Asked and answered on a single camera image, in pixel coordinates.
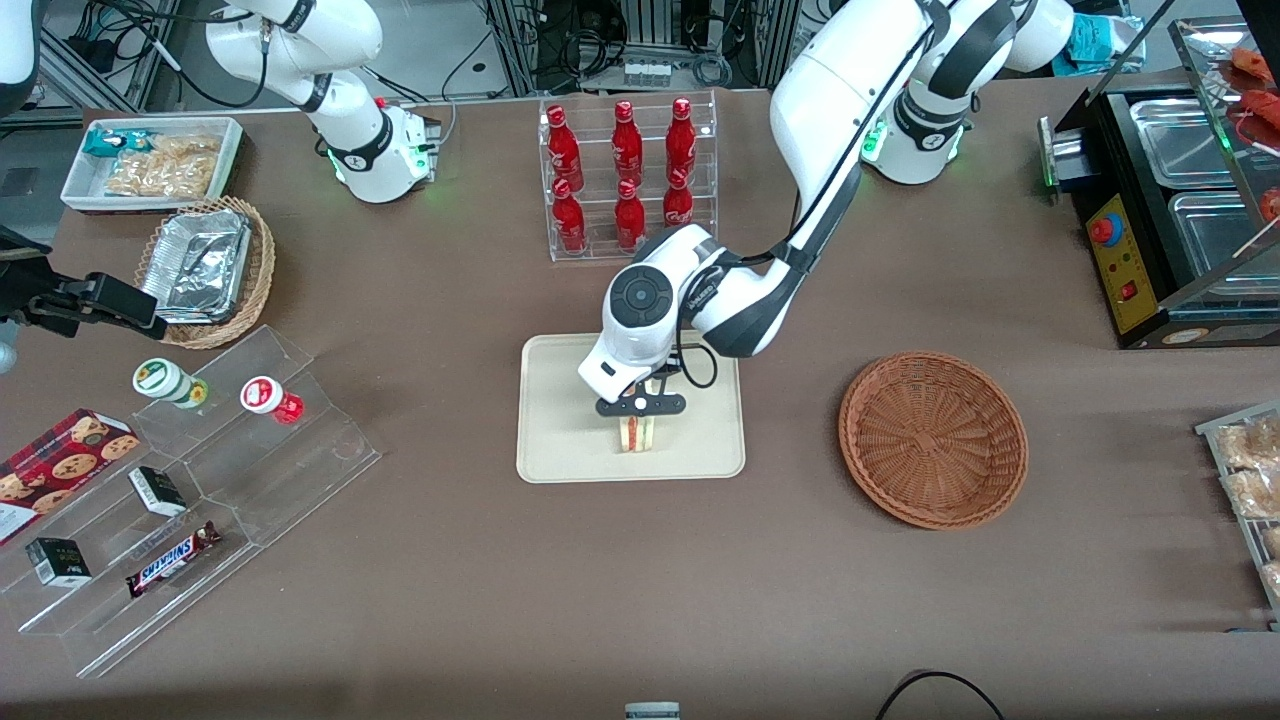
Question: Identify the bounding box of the oval brown wicker basket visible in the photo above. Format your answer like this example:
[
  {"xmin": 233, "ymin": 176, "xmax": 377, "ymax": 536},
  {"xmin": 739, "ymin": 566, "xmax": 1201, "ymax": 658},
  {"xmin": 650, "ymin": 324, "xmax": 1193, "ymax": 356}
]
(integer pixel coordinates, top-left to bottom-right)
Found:
[{"xmin": 134, "ymin": 195, "xmax": 277, "ymax": 351}]

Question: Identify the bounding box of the clear acrylic stepped display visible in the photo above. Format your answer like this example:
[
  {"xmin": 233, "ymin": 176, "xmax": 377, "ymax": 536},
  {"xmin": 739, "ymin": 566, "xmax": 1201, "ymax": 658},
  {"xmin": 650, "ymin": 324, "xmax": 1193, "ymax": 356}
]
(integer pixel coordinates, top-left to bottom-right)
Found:
[{"xmin": 0, "ymin": 324, "xmax": 384, "ymax": 680}]

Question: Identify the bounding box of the teal plastic bag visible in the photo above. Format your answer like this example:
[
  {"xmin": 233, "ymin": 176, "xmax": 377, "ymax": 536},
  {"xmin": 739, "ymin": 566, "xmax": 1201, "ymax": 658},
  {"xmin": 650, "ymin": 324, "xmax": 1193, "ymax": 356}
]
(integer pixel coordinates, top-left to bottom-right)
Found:
[{"xmin": 1062, "ymin": 14, "xmax": 1146, "ymax": 78}]

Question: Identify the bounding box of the green-lidded drink cup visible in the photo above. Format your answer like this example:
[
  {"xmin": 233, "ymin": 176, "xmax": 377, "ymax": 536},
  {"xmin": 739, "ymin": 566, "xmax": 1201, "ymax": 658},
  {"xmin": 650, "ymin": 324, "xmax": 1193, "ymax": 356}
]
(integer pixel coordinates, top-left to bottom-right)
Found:
[{"xmin": 132, "ymin": 357, "xmax": 210, "ymax": 410}]

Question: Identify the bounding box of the black food warmer cabinet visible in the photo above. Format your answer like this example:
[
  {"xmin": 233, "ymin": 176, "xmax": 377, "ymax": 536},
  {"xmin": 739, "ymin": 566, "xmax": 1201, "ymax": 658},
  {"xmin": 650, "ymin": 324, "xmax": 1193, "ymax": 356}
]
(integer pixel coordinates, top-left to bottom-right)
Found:
[{"xmin": 1038, "ymin": 15, "xmax": 1280, "ymax": 351}]

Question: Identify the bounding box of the round brown wicker basket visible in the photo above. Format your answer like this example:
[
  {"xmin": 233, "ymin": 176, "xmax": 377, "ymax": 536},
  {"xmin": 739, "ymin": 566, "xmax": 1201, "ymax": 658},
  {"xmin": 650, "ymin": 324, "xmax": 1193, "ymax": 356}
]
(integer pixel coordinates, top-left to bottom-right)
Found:
[{"xmin": 838, "ymin": 350, "xmax": 1029, "ymax": 531}]

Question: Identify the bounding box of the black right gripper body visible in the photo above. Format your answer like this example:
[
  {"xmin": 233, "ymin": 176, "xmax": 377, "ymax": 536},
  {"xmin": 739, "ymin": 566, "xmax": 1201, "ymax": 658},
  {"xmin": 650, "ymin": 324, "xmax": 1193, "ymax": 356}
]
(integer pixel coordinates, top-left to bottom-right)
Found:
[{"xmin": 0, "ymin": 226, "xmax": 53, "ymax": 329}]

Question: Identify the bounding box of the white rectangular snack bin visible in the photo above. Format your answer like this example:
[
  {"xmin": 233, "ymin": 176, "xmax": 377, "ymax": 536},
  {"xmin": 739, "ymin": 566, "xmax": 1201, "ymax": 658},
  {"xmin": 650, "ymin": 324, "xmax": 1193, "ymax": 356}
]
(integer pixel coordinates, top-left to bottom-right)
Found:
[{"xmin": 60, "ymin": 116, "xmax": 246, "ymax": 215}]

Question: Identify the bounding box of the black table cable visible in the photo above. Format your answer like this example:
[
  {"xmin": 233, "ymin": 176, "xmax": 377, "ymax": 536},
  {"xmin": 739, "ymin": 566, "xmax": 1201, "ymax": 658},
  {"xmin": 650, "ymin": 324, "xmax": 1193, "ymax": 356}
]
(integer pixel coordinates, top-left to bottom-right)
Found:
[{"xmin": 877, "ymin": 670, "xmax": 1005, "ymax": 720}]

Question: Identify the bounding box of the aluminium equipment rack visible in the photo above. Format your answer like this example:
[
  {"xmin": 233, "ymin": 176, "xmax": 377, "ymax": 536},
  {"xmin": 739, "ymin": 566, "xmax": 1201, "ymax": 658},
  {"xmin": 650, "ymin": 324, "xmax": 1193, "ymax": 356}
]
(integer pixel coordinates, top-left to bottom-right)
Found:
[{"xmin": 484, "ymin": 0, "xmax": 803, "ymax": 93}]

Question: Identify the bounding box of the steel warmer pan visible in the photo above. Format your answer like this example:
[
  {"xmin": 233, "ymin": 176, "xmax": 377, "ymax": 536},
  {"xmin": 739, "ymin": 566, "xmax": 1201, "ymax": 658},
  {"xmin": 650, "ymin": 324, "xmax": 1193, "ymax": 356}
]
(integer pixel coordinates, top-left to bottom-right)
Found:
[
  {"xmin": 1167, "ymin": 189, "xmax": 1280, "ymax": 283},
  {"xmin": 1129, "ymin": 96, "xmax": 1238, "ymax": 192}
]

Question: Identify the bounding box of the teal snack packet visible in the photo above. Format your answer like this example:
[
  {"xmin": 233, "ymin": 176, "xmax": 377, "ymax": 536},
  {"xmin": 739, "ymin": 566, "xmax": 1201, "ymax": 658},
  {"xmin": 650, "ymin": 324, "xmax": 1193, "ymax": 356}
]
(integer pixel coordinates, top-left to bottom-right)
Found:
[{"xmin": 82, "ymin": 128, "xmax": 151, "ymax": 159}]

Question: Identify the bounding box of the grey wire bread tray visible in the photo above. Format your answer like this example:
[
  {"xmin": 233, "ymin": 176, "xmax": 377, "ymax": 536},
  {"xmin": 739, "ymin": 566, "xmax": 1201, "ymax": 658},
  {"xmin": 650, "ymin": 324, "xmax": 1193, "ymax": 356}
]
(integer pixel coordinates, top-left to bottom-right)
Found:
[{"xmin": 1194, "ymin": 399, "xmax": 1280, "ymax": 622}]

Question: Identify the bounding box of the clear acrylic bottle rack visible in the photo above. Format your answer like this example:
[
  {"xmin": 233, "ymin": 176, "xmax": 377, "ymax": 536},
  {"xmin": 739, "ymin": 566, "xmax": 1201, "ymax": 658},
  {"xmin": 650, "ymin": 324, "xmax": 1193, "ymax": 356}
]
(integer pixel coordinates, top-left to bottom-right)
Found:
[{"xmin": 538, "ymin": 90, "xmax": 719, "ymax": 263}]

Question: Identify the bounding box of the red tartan cookie box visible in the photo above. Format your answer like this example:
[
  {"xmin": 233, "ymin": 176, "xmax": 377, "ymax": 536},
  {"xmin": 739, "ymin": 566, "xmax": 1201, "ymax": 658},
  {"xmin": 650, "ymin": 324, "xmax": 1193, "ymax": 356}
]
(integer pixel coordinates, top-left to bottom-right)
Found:
[{"xmin": 0, "ymin": 407, "xmax": 142, "ymax": 547}]

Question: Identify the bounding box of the red-lidded drink cup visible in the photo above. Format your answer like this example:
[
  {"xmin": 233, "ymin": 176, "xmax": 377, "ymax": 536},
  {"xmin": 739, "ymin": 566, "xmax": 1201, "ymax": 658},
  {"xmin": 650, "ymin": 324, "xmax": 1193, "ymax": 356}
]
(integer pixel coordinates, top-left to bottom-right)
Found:
[{"xmin": 239, "ymin": 375, "xmax": 305, "ymax": 426}]

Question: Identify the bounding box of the silver foil container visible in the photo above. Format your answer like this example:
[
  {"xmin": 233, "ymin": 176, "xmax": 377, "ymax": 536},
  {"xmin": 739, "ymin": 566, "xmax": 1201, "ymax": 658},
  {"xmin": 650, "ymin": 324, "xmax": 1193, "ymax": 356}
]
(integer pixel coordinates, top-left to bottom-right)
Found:
[{"xmin": 139, "ymin": 207, "xmax": 254, "ymax": 325}]

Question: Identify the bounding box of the small black box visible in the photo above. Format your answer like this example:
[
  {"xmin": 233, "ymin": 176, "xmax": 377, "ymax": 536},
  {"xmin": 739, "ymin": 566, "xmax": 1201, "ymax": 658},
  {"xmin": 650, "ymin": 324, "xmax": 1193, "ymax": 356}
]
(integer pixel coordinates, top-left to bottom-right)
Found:
[
  {"xmin": 24, "ymin": 536, "xmax": 94, "ymax": 588},
  {"xmin": 127, "ymin": 465, "xmax": 189, "ymax": 519}
]

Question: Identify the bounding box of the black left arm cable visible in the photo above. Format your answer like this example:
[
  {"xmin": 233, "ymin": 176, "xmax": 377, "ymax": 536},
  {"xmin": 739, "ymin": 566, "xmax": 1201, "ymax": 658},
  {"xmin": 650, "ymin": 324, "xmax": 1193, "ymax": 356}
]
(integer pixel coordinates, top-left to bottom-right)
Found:
[{"xmin": 676, "ymin": 0, "xmax": 951, "ymax": 392}]

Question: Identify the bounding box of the red cola bottle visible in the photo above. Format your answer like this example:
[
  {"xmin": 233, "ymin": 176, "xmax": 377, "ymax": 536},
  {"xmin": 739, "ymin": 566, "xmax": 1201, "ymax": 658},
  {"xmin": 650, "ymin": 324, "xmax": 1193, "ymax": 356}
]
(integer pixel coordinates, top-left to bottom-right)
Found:
[
  {"xmin": 611, "ymin": 100, "xmax": 644, "ymax": 186},
  {"xmin": 662, "ymin": 168, "xmax": 696, "ymax": 233},
  {"xmin": 551, "ymin": 178, "xmax": 588, "ymax": 254},
  {"xmin": 666, "ymin": 97, "xmax": 698, "ymax": 186},
  {"xmin": 614, "ymin": 178, "xmax": 648, "ymax": 252},
  {"xmin": 546, "ymin": 105, "xmax": 585, "ymax": 191}
]

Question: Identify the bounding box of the Snickers chocolate bar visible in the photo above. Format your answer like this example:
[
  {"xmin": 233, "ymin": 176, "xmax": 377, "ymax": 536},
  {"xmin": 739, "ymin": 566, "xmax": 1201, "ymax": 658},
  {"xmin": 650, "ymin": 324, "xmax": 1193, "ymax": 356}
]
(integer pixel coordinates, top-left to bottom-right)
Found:
[{"xmin": 124, "ymin": 520, "xmax": 224, "ymax": 600}]

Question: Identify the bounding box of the clear bag of chips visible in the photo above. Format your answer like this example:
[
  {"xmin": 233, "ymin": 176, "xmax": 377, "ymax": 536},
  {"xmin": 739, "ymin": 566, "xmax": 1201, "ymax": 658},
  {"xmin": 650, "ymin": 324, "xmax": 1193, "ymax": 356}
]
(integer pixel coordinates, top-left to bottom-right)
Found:
[{"xmin": 104, "ymin": 134, "xmax": 223, "ymax": 200}]

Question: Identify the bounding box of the beige plastic tray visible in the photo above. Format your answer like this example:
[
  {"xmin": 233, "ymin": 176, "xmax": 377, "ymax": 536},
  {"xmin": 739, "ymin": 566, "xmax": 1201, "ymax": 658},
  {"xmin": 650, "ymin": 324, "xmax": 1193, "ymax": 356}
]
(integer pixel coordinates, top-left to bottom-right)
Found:
[{"xmin": 516, "ymin": 329, "xmax": 747, "ymax": 484}]

